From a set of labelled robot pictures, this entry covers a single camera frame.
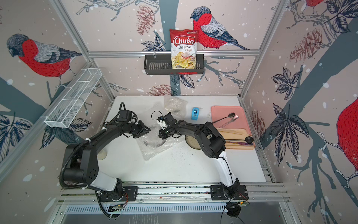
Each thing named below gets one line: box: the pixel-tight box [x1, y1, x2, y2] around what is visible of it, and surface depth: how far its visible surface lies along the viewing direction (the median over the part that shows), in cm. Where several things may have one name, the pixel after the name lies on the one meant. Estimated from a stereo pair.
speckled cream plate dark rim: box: [185, 134, 202, 150], surface depth 94 cm
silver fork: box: [218, 114, 240, 129], surface depth 106 cm
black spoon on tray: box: [212, 112, 236, 124], surface depth 109 cm
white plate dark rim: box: [143, 130, 168, 148], surface depth 94 cm
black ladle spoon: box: [224, 136, 255, 144], surface depth 94 cm
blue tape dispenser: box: [191, 106, 200, 121], surface depth 109 cm
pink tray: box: [211, 105, 253, 136], surface depth 108 cm
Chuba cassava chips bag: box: [169, 28, 199, 70], surface depth 87 cm
